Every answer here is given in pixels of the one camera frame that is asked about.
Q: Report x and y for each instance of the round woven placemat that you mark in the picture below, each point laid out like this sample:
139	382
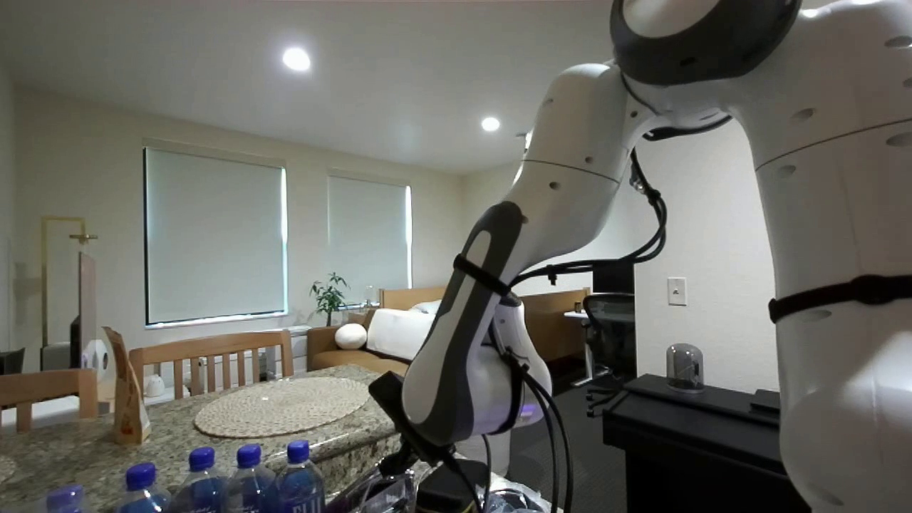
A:
280	406

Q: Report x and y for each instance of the large round ceiling light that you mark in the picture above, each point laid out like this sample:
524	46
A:
297	57

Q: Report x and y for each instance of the small round ceiling light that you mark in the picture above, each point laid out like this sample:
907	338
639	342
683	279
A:
492	123

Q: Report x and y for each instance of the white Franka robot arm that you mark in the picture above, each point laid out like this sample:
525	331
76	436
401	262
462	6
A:
857	429

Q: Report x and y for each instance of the wooden sofa frame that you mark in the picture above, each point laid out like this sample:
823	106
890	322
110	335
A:
344	361

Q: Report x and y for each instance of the white cushion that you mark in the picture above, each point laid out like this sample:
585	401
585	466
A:
401	331

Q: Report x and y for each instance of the large window with white blind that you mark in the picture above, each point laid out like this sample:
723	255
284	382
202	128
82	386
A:
216	238

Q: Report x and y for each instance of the tan wooden stand piece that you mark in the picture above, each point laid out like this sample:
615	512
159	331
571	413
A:
128	401

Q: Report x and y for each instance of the narrow window with white blind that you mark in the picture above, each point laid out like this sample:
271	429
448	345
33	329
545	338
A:
368	238

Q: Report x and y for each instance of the green potted plant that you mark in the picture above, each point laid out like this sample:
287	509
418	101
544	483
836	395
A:
330	297

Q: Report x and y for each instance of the black cabinet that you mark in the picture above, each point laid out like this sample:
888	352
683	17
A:
695	445

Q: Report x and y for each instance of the black wrist mount bar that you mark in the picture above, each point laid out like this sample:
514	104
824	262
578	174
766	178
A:
395	409

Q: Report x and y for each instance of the Fiji water bottle blue cap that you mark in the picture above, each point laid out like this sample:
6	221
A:
202	495
142	498
301	488
252	492
63	503

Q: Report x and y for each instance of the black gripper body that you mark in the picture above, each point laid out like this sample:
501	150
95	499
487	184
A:
447	488

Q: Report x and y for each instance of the clear glass jar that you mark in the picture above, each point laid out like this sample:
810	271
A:
685	366

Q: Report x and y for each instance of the white wall light switch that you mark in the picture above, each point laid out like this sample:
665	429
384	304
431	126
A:
678	292

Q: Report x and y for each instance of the short wooden chair back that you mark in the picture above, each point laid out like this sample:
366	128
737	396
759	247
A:
46	386

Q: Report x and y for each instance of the long wooden slatted chair back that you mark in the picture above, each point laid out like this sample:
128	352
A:
210	345

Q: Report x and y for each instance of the small cross wall ornament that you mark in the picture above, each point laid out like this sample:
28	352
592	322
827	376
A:
85	238

